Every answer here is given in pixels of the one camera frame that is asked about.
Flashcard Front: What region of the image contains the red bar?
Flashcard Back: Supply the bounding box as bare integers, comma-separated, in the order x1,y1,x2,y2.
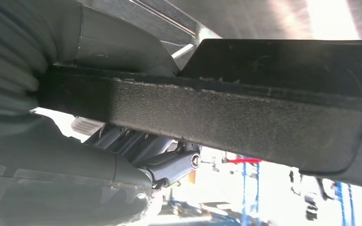
227,158,262,165

